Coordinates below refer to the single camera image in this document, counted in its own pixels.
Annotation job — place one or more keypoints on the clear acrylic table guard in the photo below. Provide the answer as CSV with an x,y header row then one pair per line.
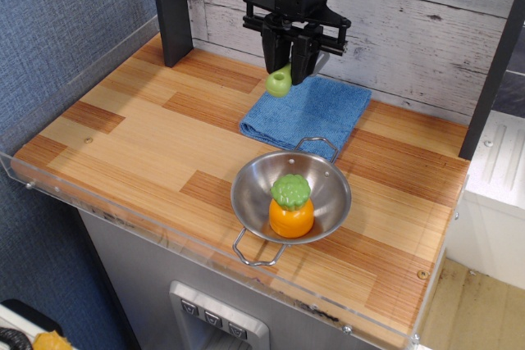
x,y
158,149

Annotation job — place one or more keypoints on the silver dispenser button panel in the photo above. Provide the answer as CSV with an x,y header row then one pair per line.
x,y
207,323

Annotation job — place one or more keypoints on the green handled grey toy spatula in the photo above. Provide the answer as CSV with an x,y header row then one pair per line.
x,y
279,82

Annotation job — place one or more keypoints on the small steel two-handled bowl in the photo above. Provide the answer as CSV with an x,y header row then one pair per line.
x,y
250,197

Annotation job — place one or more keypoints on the orange toy carrot green top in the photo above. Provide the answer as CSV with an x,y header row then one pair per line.
x,y
291,210

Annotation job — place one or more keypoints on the yellow toy at bottom left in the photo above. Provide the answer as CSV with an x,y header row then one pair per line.
x,y
51,341

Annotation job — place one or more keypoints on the dark left upright post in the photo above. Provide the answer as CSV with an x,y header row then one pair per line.
x,y
175,30

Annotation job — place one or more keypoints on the blue folded cloth napkin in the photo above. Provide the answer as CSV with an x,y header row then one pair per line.
x,y
317,116

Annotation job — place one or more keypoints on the white black box bottom left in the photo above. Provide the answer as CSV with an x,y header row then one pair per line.
x,y
20,325

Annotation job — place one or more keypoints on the white toy sink counter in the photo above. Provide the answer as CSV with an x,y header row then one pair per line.
x,y
487,232

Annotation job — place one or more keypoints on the dark right upright post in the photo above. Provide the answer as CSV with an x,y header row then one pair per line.
x,y
498,67

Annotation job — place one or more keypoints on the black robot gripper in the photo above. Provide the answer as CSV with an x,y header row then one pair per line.
x,y
309,24

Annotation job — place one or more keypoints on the grey toy fridge cabinet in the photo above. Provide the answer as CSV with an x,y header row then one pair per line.
x,y
141,271

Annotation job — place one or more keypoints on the dark upright post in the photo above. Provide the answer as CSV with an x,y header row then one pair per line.
x,y
175,30
498,67

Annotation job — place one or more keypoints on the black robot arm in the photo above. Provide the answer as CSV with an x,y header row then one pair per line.
x,y
295,32

